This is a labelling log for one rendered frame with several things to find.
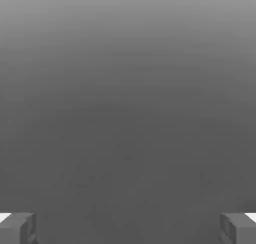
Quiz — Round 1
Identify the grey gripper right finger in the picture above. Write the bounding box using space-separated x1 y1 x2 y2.
219 212 256 244

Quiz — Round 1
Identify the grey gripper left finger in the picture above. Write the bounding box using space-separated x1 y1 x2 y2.
0 212 39 244

